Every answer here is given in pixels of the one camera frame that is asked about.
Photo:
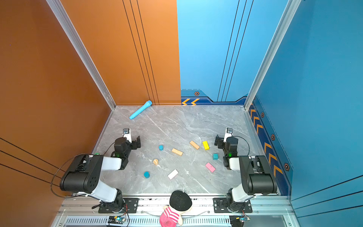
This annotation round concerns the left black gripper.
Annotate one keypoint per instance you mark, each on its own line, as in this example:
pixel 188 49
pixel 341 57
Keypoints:
pixel 134 143

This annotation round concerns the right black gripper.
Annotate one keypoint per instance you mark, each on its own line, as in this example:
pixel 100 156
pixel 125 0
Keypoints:
pixel 220 142

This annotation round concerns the light pink wood block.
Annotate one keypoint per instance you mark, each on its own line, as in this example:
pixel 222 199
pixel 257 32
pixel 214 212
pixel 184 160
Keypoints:
pixel 173 174

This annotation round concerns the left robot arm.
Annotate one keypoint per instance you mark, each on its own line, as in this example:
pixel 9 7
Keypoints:
pixel 83 175

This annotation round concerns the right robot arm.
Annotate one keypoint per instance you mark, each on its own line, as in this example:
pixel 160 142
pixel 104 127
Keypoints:
pixel 256 176

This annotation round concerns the yellow wood block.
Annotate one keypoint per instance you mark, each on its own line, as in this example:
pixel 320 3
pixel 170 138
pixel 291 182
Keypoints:
pixel 205 145

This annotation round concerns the teal cube block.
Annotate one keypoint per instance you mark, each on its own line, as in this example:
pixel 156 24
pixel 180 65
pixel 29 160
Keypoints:
pixel 215 156

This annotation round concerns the dark pink wood block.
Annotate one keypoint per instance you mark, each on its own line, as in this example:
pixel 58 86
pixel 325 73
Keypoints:
pixel 210 167

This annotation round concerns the large teal cylinder block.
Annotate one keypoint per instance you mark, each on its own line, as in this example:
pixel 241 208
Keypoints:
pixel 147 174

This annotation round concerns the blue toy microphone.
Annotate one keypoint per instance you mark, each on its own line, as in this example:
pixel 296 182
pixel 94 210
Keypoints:
pixel 141 109

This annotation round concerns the doll with black hat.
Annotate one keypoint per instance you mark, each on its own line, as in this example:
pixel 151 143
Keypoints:
pixel 179 203

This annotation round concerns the green circuit board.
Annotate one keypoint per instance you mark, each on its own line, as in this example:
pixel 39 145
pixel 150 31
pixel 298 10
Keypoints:
pixel 117 221

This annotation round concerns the right small circuit board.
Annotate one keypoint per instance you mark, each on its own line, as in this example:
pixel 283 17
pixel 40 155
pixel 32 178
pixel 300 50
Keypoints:
pixel 244 219

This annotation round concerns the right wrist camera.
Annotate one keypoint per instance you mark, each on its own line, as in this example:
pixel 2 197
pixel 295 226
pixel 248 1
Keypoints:
pixel 228 133

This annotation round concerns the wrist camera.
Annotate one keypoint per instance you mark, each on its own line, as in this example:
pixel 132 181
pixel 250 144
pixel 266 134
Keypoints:
pixel 228 133
pixel 127 134

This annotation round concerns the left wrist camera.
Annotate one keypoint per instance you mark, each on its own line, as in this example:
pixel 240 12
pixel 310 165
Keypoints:
pixel 127 134

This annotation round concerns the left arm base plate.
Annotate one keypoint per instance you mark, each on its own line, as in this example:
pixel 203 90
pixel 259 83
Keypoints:
pixel 131 204

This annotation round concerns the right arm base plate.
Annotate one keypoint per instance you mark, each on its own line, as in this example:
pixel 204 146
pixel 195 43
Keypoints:
pixel 222 206

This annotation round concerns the aluminium front rail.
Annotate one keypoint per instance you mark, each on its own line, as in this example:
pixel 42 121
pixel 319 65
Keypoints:
pixel 198 210

